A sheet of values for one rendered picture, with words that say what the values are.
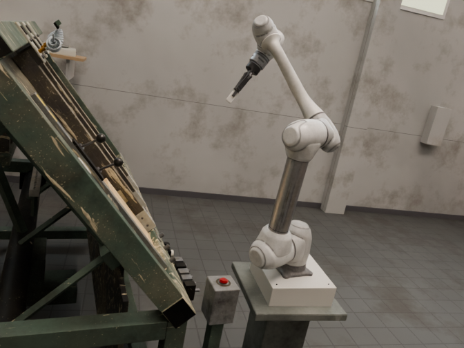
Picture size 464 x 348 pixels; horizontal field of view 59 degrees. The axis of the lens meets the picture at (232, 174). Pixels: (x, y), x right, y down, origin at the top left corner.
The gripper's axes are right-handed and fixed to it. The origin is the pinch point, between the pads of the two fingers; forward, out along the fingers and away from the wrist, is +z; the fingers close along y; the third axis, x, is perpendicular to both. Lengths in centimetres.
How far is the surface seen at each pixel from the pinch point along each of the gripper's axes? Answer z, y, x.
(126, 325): 109, 45, 15
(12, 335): 131, 51, -19
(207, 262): 103, -163, 101
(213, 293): 80, 41, 39
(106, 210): 73, 57, -20
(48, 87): 52, 6, -70
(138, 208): 77, -14, -2
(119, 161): 58, 39, -26
